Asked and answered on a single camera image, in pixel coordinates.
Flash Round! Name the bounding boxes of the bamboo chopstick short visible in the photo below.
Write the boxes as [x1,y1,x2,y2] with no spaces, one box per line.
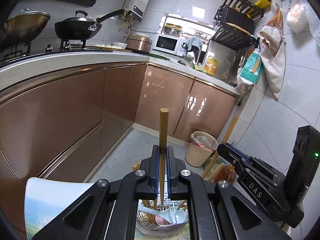
[201,115,239,180]

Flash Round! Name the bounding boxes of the light blue ceramic spoon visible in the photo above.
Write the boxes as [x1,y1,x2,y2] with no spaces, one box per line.
[138,205,173,223]

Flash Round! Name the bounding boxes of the pink ceramic spoon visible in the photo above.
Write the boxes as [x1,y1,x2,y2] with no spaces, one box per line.
[155,216,170,226]

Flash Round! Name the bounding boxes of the brown kitchen cabinets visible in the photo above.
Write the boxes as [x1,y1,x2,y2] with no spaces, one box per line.
[1,62,236,233]

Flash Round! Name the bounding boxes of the amber oil bottle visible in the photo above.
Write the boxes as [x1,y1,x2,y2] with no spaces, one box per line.
[214,165,237,185]

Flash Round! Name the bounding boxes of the beige trash bin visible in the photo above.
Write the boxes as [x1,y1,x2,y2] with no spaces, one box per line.
[185,131,218,167]

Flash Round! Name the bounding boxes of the landscape print table mat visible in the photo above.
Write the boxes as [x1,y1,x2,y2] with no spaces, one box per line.
[24,178,190,239]

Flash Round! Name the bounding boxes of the teal hanging package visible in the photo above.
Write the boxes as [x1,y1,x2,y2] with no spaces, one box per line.
[237,48,263,86]

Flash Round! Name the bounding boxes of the yellow detergent bottle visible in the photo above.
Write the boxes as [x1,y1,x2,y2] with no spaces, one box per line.
[204,56,219,76]

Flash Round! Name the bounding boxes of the white cloth hanging bag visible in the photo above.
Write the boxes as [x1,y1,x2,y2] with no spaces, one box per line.
[257,25,286,100]

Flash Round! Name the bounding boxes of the white microwave oven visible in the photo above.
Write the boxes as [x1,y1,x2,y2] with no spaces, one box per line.
[151,34,184,56]

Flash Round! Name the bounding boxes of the black dish rack shelf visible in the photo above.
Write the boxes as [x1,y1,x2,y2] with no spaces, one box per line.
[210,0,264,51]

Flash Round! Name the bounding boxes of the white gas water heater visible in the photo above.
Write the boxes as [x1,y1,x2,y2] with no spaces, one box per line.
[123,0,149,22]

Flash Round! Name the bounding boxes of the black wok with lid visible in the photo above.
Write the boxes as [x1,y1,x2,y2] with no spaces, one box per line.
[54,9,125,41]

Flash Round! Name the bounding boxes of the steel wok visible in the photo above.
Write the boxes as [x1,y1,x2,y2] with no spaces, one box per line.
[1,8,50,49]

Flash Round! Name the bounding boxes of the wire utensil drying rack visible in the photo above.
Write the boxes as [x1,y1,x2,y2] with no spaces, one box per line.
[137,200,189,232]

